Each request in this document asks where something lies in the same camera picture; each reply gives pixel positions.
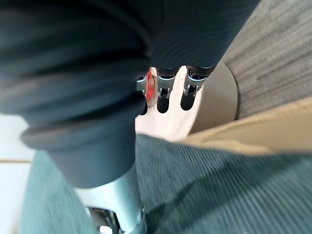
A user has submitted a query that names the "right robot hand black cloth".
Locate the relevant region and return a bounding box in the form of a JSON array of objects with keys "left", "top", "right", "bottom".
[{"left": 0, "top": 0, "right": 259, "bottom": 234}]

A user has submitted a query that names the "white cushion with red print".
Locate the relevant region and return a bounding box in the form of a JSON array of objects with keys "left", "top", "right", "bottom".
[{"left": 135, "top": 66, "right": 203, "bottom": 142}]

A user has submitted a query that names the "grey fabric sofa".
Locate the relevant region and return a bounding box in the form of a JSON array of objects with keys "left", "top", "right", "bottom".
[{"left": 221, "top": 0, "right": 312, "bottom": 120}]

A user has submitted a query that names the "tan fabric cushion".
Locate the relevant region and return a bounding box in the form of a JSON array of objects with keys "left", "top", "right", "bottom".
[{"left": 182, "top": 97, "right": 312, "bottom": 156}]

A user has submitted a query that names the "green corduroy cushion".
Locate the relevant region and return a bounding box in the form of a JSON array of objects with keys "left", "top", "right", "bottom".
[{"left": 19, "top": 133, "right": 312, "bottom": 234}]

